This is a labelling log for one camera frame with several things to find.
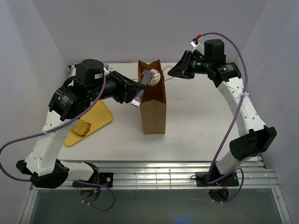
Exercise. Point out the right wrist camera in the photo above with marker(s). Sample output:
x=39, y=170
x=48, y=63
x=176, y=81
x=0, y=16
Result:
x=197, y=46

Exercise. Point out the aluminium frame rail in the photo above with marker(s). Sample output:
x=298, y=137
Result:
x=159, y=175

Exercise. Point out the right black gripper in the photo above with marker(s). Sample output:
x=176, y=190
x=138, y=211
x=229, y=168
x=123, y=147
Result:
x=181, y=69

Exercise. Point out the brown paper bag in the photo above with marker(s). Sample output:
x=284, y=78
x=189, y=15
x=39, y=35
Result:
x=153, y=102

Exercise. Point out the yellow bread slice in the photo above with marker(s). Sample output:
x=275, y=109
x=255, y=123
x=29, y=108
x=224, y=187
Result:
x=81, y=128

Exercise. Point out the sprinkled chocolate donut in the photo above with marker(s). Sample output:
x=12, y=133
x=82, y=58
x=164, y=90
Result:
x=155, y=79

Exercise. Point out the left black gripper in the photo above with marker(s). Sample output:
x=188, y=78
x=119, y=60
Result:
x=126, y=87

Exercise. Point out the metal serving tongs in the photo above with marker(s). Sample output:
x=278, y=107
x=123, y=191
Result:
x=147, y=75

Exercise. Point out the yellow plastic tray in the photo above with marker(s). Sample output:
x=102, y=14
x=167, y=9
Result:
x=98, y=117

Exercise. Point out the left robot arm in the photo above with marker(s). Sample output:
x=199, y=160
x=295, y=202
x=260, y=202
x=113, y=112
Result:
x=76, y=96

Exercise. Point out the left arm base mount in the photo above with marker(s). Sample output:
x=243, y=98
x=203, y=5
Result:
x=105, y=179

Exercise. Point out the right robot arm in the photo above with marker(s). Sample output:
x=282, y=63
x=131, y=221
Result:
x=255, y=136

